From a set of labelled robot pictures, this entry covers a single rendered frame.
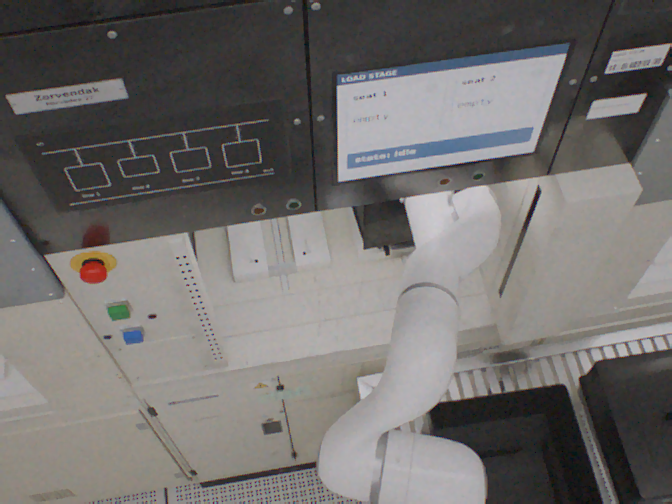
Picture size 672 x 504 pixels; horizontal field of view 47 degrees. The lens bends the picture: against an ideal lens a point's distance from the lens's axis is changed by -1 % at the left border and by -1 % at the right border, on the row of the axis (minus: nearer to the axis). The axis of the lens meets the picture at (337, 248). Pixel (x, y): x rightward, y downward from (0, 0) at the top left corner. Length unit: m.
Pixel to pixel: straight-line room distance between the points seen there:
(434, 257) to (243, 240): 0.64
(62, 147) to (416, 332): 0.49
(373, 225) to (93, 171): 0.69
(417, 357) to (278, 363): 0.66
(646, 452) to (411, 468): 0.71
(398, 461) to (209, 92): 0.52
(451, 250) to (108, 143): 0.53
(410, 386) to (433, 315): 0.10
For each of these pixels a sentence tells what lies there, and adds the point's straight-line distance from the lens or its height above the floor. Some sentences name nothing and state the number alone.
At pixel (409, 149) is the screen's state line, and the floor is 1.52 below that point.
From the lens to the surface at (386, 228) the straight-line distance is 1.55.
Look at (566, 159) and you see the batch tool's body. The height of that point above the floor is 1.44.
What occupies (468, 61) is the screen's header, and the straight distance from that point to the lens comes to 0.94.
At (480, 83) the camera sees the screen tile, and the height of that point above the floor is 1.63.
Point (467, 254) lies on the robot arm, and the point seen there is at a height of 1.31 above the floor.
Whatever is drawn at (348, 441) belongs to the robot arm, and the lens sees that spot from 1.02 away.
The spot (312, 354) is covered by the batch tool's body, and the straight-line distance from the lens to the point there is 1.60.
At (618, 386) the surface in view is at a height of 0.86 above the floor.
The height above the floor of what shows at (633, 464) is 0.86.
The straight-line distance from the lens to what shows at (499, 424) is 1.68.
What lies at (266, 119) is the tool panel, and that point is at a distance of 0.94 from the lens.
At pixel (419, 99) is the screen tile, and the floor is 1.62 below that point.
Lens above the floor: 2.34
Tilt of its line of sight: 60 degrees down
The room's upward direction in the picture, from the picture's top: 1 degrees counter-clockwise
